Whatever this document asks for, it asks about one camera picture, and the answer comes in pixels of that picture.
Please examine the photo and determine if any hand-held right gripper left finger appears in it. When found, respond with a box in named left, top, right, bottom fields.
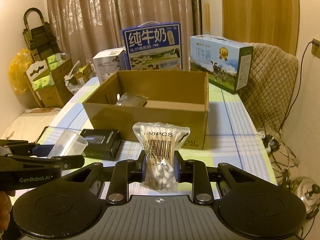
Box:
left=56, top=150, right=148, bottom=204

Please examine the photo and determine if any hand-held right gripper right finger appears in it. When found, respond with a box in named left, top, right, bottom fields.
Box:
left=173, top=151, right=265, bottom=204

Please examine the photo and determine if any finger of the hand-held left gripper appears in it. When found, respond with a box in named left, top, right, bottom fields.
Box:
left=0, top=154, right=85, bottom=172
left=0, top=139, right=55, bottom=157

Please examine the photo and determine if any clear plastic cup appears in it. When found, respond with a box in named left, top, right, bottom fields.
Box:
left=50, top=129, right=88, bottom=158

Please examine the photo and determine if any bag of cotton swabs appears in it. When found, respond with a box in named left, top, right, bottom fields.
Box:
left=132, top=122, right=191, bottom=193

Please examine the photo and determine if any brown cardboard box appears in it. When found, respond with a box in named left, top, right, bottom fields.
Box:
left=82, top=70, right=210, bottom=150

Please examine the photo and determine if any person's left hand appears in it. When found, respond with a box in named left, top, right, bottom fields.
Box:
left=0, top=191, right=15, bottom=233

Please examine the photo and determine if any black product box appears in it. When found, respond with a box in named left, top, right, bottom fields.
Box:
left=80, top=129, right=122, bottom=161

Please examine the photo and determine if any grey plastic bag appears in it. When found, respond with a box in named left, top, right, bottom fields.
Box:
left=64, top=74, right=84, bottom=95

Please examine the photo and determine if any tissue carton with white flap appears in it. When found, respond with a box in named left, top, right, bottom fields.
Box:
left=25, top=60, right=73, bottom=108

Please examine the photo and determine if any yellow plastic bag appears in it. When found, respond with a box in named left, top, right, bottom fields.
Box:
left=8, top=49, right=34, bottom=95

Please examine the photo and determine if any cardboard carton of green tissues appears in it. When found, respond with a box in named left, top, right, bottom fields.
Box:
left=46, top=54, right=73, bottom=80

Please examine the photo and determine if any small cardboard box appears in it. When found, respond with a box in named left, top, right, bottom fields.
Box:
left=75, top=64, right=93, bottom=85

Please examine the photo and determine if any white power strip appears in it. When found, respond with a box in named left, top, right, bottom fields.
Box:
left=259, top=129, right=280, bottom=153

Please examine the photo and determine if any white milk carton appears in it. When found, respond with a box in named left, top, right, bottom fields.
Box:
left=92, top=48, right=127, bottom=84

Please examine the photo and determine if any light blue milk carton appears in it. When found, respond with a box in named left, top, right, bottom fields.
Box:
left=189, top=34, right=254, bottom=95

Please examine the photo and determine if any folding step ladder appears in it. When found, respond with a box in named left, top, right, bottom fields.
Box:
left=22, top=7, right=60, bottom=58

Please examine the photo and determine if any dark blue milk carton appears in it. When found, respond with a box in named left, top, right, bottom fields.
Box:
left=120, top=21, right=182, bottom=71

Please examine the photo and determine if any chair with quilted cover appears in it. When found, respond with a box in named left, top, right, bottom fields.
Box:
left=237, top=42, right=299, bottom=135

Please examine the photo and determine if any glass pot lid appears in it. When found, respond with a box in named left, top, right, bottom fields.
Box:
left=285, top=176, right=320, bottom=218

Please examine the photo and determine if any beige patterned curtain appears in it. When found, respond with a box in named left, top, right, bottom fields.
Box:
left=45, top=0, right=200, bottom=70

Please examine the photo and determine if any wooden door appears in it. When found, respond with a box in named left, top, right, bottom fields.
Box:
left=221, top=0, right=300, bottom=55

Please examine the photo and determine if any dark power cable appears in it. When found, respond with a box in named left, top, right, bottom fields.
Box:
left=280, top=40, right=316, bottom=130

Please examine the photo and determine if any wall socket with plug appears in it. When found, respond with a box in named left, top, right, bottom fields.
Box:
left=310, top=38, right=320, bottom=55

